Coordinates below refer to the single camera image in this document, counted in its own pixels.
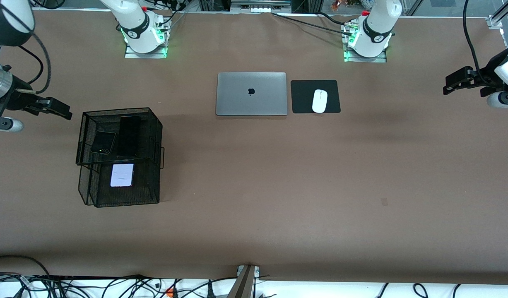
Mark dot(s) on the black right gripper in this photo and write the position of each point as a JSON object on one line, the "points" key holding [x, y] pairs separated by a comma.
{"points": [[16, 98]]}

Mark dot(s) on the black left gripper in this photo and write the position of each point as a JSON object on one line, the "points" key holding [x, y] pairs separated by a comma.
{"points": [[487, 77]]}

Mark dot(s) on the small black flip phone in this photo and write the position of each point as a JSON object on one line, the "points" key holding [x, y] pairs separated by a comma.
{"points": [[102, 142]]}

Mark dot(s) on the long black slab phone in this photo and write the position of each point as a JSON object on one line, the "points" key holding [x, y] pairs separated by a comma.
{"points": [[128, 136]]}

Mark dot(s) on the lavender flip phone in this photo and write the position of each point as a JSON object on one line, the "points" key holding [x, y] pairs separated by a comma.
{"points": [[122, 176]]}

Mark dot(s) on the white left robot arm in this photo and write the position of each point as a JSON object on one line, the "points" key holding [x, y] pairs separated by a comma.
{"points": [[374, 41]]}

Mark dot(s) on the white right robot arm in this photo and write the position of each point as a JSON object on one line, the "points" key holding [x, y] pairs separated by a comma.
{"points": [[133, 25]]}

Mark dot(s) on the black mesh two-tier tray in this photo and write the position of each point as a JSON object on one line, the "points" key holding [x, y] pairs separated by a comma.
{"points": [[148, 190]]}

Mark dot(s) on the white computer mouse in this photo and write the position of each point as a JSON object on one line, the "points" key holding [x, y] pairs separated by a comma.
{"points": [[319, 101]]}

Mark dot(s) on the black mouse pad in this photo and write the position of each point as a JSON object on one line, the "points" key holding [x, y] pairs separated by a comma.
{"points": [[303, 97]]}

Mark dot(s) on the silver closed laptop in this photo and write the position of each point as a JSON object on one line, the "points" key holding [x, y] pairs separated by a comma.
{"points": [[237, 95]]}

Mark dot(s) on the white power strip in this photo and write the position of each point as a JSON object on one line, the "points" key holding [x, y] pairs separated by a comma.
{"points": [[260, 9]]}

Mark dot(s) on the aluminium frame profile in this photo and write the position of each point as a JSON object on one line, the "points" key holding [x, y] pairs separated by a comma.
{"points": [[496, 20]]}

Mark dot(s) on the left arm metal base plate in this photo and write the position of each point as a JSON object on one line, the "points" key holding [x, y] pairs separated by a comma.
{"points": [[380, 60]]}

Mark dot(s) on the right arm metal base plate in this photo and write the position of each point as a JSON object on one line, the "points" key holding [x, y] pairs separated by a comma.
{"points": [[131, 55]]}

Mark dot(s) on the grey metal camera bracket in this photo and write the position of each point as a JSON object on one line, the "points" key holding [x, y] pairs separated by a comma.
{"points": [[243, 285]]}

